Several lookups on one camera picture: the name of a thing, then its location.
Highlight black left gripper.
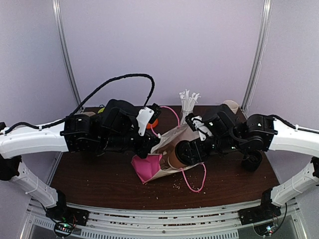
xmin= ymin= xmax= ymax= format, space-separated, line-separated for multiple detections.
xmin=99 ymin=128 xmax=160 ymax=158

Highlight brown paper coffee cup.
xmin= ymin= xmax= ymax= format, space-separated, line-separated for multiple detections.
xmin=168 ymin=152 xmax=187 ymax=169

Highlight cardboard cup carrier stack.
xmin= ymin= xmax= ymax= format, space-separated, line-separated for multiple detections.
xmin=82 ymin=112 xmax=96 ymax=117

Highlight paper cakes bag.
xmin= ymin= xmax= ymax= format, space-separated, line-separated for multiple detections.
xmin=131 ymin=106 xmax=207 ymax=193

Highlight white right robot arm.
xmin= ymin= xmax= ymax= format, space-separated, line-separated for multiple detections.
xmin=175 ymin=104 xmax=319 ymax=225

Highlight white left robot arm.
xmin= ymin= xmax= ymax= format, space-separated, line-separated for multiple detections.
xmin=0 ymin=99 xmax=161 ymax=221

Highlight orange plastic bowl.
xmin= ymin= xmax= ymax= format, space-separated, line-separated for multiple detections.
xmin=147 ymin=119 xmax=159 ymax=129

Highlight white stirrers in holder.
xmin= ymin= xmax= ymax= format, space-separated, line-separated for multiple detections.
xmin=179 ymin=89 xmax=201 ymax=124

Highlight stack of black lids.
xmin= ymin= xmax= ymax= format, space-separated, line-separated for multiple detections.
xmin=241 ymin=151 xmax=262 ymax=172

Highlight white ceramic mug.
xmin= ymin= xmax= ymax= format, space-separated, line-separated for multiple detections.
xmin=223 ymin=100 xmax=239 ymax=114

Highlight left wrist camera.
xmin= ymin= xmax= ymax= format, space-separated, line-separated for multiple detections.
xmin=136 ymin=103 xmax=161 ymax=136

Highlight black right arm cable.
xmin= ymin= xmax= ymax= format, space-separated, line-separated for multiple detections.
xmin=271 ymin=115 xmax=300 ymax=131

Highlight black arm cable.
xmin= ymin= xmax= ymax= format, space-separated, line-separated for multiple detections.
xmin=271 ymin=115 xmax=300 ymax=131
xmin=0 ymin=73 xmax=156 ymax=136

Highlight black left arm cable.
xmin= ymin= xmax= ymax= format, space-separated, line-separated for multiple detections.
xmin=0 ymin=73 xmax=156 ymax=136

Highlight left aluminium frame post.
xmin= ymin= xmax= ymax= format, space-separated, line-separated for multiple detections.
xmin=52 ymin=0 xmax=81 ymax=106

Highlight aluminium frame post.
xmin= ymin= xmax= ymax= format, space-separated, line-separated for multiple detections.
xmin=52 ymin=0 xmax=81 ymax=106
xmin=241 ymin=0 xmax=272 ymax=114

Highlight right aluminium frame post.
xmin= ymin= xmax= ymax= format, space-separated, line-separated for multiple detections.
xmin=241 ymin=0 xmax=272 ymax=114

